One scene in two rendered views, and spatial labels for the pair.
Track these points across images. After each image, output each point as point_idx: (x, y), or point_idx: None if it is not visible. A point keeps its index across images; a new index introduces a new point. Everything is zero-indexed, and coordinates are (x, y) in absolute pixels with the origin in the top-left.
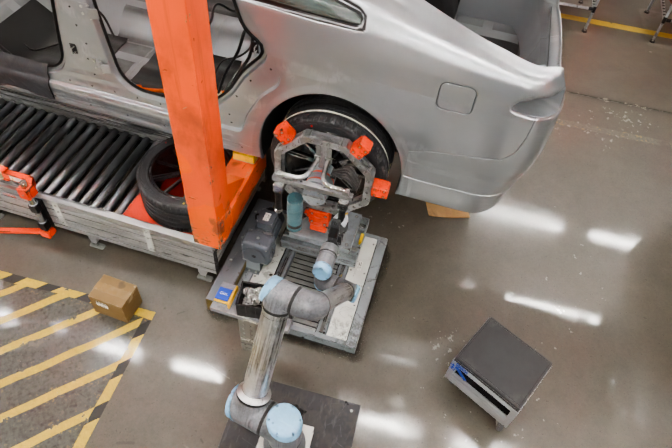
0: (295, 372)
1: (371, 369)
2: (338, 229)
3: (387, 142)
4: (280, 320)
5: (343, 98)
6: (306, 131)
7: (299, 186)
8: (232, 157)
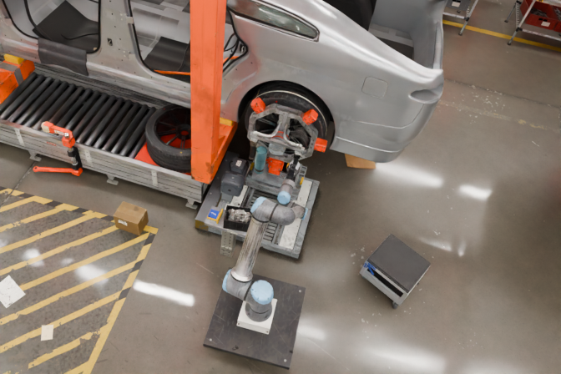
0: (258, 270)
1: (309, 269)
2: (294, 170)
3: (325, 113)
4: (264, 224)
5: (300, 83)
6: (273, 105)
7: (268, 142)
8: None
